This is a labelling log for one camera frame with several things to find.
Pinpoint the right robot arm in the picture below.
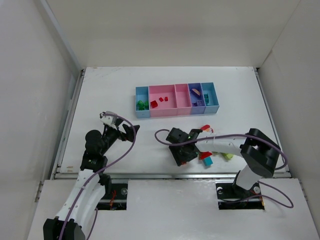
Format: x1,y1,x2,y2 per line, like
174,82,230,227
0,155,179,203
166,127,281,191

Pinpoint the lavender duplo brick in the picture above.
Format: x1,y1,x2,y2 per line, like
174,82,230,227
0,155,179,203
192,100,204,107

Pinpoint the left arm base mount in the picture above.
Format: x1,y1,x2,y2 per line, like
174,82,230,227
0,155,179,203
97,179,128,211

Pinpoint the red brick cluster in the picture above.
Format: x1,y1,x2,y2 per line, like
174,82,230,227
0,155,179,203
150,100,158,108

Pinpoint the purple bin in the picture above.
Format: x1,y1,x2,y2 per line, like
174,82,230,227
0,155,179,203
188,83,206,115

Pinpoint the lime green duplo stack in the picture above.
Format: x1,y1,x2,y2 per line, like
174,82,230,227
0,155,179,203
212,152,234,162

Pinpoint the teal square brick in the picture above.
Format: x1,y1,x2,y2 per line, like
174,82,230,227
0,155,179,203
201,156,213,168

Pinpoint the red duplo roof brick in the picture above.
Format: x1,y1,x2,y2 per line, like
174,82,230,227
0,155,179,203
198,151,213,160

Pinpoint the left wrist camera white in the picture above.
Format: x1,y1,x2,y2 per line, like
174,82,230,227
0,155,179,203
99,111,118,129

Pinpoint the light blue bin right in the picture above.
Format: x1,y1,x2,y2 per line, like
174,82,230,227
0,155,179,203
201,82,220,115

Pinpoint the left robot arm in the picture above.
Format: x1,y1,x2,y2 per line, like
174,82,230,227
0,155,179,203
43,112,140,240

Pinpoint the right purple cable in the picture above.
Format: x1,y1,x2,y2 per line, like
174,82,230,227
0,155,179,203
154,128,295,209

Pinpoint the teal frog duplo brick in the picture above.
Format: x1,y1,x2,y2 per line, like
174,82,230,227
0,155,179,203
203,93,210,105

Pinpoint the red flower duplo brick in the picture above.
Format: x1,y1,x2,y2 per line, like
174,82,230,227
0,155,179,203
200,124,214,133

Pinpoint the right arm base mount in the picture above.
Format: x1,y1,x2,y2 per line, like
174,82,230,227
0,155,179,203
215,182,265,210

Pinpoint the purple cable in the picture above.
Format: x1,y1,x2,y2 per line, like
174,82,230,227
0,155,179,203
59,113,137,240
154,128,295,209

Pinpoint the large pink bin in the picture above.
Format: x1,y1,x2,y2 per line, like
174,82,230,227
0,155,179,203
149,84,178,118

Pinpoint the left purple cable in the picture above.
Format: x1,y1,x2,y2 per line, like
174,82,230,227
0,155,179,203
59,113,137,240

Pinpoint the aluminium rail front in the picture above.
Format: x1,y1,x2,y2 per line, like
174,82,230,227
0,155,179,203
50,171,292,180

